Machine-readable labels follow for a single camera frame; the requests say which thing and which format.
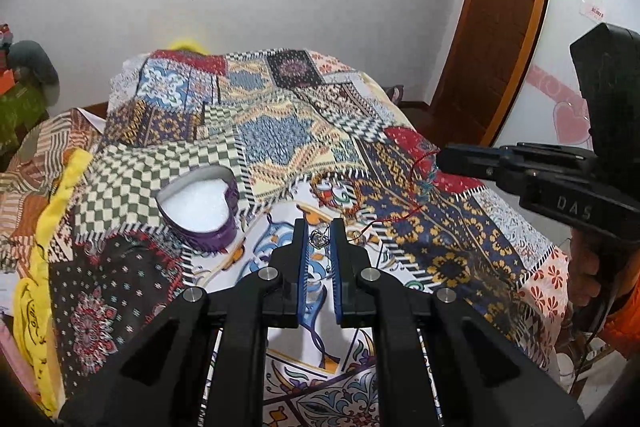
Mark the red string bracelet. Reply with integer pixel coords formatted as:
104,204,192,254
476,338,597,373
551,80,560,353
357,148,442,238

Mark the small silver charm pendant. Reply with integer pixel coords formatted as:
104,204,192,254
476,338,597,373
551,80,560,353
309,229,330,251

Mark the purple heart-shaped jewelry box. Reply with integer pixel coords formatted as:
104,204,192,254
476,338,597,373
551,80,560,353
155,164,240,253

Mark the person's right hand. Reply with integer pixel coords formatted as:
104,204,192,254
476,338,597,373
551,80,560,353
568,230,601,308

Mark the yellow fleece blanket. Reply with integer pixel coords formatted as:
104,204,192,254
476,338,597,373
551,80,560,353
13,46,226,417

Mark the brown wooden door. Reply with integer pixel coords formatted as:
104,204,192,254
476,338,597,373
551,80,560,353
424,0,548,145

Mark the colourful patchwork bedspread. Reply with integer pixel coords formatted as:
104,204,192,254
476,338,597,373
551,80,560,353
64,50,567,397

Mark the striped brown orange blanket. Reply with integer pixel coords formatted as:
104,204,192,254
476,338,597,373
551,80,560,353
1,108,102,274

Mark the green patterned box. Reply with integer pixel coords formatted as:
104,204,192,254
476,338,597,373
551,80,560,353
0,80,49,155

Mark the dark green round cushion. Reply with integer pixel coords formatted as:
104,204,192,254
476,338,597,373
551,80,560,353
6,40,60,87

